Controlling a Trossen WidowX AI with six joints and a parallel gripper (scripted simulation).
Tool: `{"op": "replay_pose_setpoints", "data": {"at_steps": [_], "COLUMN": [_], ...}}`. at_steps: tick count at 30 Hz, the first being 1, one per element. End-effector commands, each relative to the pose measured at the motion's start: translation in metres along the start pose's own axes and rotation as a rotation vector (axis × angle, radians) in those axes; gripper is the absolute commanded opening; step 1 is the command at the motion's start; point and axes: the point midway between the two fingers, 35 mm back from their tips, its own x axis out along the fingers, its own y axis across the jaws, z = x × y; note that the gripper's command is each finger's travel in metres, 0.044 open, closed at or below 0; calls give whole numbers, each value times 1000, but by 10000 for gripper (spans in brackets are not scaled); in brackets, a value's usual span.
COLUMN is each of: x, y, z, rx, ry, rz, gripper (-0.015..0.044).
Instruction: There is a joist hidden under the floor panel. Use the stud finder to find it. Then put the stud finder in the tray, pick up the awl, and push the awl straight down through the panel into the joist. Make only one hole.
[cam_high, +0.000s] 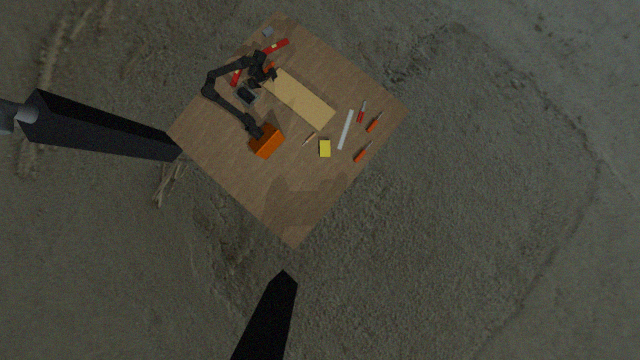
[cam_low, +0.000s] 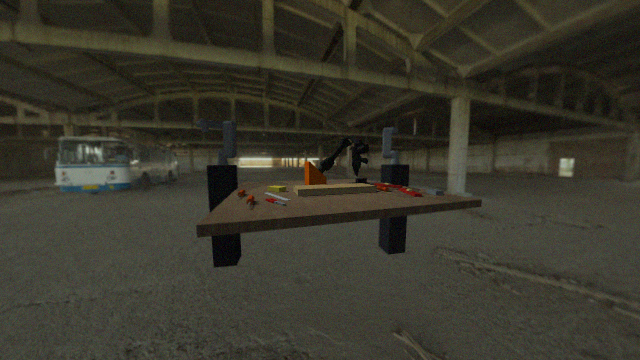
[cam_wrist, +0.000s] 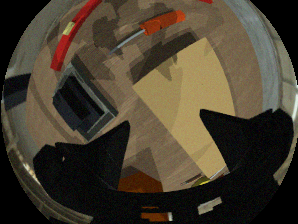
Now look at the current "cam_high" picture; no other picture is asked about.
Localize white flat bar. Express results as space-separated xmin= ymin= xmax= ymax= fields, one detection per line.
xmin=337 ymin=109 xmax=354 ymax=150

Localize yellow rectangular block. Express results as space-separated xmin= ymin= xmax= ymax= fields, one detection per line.
xmin=320 ymin=140 xmax=331 ymax=157

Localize orange-handled awl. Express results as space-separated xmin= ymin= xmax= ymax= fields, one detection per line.
xmin=263 ymin=61 xmax=275 ymax=73
xmin=366 ymin=112 xmax=384 ymax=133
xmin=354 ymin=147 xmax=367 ymax=163

